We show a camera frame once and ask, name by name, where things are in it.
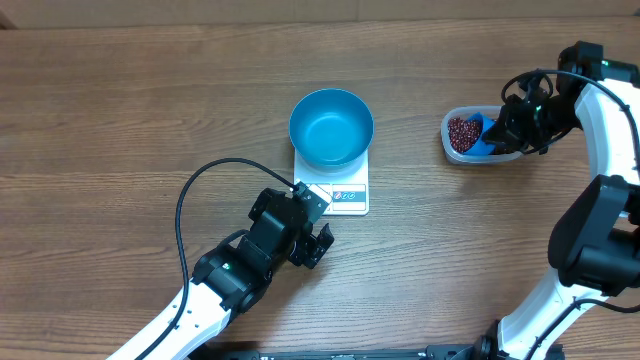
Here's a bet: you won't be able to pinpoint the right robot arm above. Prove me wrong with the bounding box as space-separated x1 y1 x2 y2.
468 41 639 359

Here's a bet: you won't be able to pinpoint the red adzuki beans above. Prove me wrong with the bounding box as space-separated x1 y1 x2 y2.
447 117 483 153

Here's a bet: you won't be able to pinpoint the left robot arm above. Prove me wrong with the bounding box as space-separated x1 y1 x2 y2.
110 183 334 359

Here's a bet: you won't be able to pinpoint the white digital kitchen scale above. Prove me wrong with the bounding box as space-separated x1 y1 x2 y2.
294 151 370 216

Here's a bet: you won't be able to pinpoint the left black camera cable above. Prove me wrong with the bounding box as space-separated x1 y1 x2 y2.
133 157 301 360

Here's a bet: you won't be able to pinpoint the blue plastic measuring scoop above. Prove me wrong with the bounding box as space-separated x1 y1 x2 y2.
465 112 496 156

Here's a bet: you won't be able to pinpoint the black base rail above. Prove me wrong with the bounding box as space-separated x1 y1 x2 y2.
189 341 566 360

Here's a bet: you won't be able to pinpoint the teal round bowl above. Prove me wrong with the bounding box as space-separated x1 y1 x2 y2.
288 88 375 168

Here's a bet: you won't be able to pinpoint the right black camera cable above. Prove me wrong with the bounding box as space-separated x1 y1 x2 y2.
499 68 640 181

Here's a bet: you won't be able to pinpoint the black camera cable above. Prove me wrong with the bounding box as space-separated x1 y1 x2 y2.
499 68 640 181
133 157 301 360

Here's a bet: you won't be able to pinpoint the clear plastic food container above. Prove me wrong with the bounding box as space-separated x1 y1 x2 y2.
440 105 523 165

